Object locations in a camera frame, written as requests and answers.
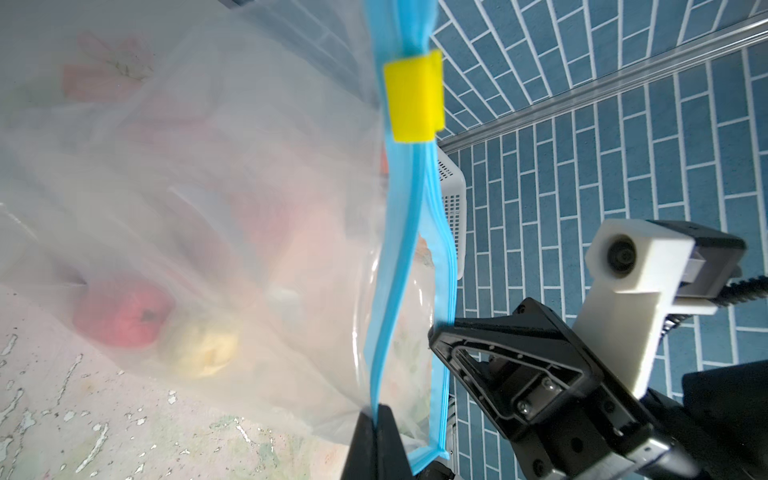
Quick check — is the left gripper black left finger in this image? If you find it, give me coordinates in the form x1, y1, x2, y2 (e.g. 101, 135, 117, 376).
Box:
340, 413, 378, 480

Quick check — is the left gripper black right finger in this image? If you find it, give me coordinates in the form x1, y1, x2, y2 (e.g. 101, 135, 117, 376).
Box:
374, 404, 414, 480

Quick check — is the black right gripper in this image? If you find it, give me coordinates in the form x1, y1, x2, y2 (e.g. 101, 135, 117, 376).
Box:
428, 298, 720, 479

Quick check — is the cream toy bun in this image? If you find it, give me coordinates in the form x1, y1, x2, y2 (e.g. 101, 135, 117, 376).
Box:
158, 316, 240, 379

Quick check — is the pink toy fruit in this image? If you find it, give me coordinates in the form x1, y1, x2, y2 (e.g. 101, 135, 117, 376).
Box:
72, 276, 175, 349

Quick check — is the clear zip top bag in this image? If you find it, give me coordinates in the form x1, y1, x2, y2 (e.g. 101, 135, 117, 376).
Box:
1, 1, 457, 476

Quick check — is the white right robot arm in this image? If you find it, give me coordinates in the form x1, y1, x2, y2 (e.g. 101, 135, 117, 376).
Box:
429, 299, 767, 479

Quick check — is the white plastic basket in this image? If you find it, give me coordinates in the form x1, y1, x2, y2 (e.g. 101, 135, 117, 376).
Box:
437, 148, 467, 280

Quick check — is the aluminium right corner post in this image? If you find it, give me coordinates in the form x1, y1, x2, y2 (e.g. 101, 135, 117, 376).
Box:
438, 11, 767, 153

